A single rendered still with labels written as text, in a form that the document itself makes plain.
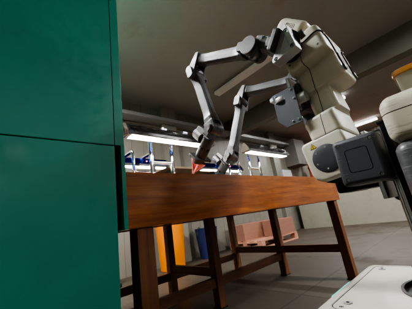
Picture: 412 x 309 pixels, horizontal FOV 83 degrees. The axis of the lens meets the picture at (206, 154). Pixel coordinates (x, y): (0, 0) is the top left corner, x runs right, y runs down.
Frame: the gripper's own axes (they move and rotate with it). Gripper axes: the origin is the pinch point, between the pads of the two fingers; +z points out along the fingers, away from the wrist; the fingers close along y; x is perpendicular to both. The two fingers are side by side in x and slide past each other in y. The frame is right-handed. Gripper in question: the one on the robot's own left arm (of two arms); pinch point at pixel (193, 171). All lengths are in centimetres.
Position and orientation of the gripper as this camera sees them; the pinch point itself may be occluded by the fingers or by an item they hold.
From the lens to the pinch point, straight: 119.0
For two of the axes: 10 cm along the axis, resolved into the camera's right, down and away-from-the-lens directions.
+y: -7.4, -0.8, -6.6
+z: -4.1, 8.5, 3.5
